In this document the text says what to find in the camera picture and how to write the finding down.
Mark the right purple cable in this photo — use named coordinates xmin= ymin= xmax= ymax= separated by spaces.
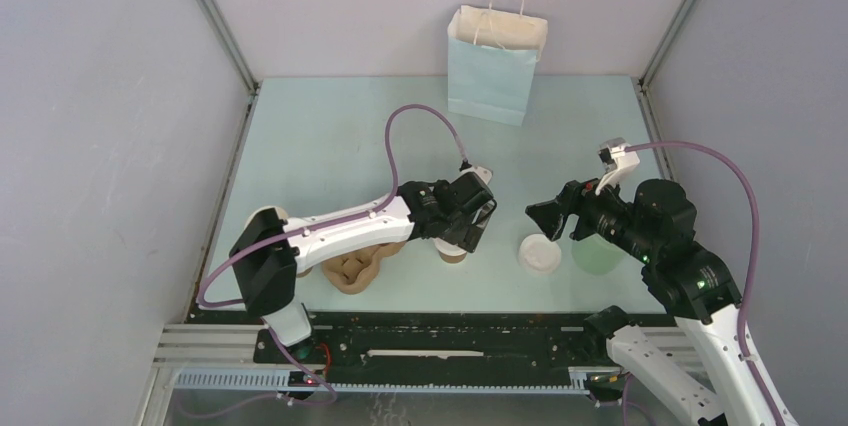
xmin=625 ymin=140 xmax=790 ymax=426

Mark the light blue paper bag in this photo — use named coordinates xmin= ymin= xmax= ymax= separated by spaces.
xmin=447 ymin=0 xmax=549 ymax=126

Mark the purple cable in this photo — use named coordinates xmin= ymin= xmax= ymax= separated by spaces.
xmin=195 ymin=104 xmax=473 ymax=310
xmin=625 ymin=140 xmax=790 ymax=426

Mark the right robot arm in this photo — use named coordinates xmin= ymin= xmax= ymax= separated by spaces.
xmin=525 ymin=179 xmax=796 ymax=425

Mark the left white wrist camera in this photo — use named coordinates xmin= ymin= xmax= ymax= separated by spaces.
xmin=460 ymin=165 xmax=493 ymax=185

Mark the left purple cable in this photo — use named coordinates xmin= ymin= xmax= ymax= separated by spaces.
xmin=195 ymin=104 xmax=473 ymax=310

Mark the green cylindrical container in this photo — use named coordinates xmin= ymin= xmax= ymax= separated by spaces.
xmin=571 ymin=234 xmax=624 ymax=276

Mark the brown pulp cup carrier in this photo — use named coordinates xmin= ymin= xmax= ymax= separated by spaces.
xmin=321 ymin=241 xmax=406 ymax=295

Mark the stack of white lids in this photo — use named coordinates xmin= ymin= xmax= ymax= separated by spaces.
xmin=517 ymin=234 xmax=562 ymax=275

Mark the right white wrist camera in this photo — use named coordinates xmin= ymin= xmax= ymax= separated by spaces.
xmin=596 ymin=137 xmax=640 ymax=195

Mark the stack of paper cups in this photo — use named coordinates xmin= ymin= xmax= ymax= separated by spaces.
xmin=245 ymin=205 xmax=312 ymax=279

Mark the brown paper coffee cup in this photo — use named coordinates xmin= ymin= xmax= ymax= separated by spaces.
xmin=434 ymin=239 xmax=467 ymax=264

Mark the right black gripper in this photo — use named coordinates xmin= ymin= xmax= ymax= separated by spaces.
xmin=523 ymin=167 xmax=655 ymax=261

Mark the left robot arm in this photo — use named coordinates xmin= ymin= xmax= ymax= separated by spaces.
xmin=229 ymin=166 xmax=497 ymax=363

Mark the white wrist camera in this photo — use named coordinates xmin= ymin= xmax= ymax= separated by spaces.
xmin=460 ymin=165 xmax=493 ymax=185
xmin=596 ymin=137 xmax=640 ymax=195

